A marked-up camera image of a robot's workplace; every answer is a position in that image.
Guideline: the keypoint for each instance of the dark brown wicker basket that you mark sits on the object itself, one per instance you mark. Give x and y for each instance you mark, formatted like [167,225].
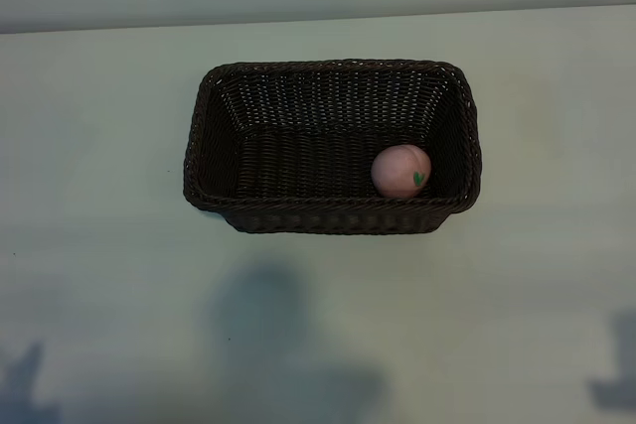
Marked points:
[298,161]

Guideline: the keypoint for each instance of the pink peach with green mark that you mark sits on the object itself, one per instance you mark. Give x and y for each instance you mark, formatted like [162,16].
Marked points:
[397,171]

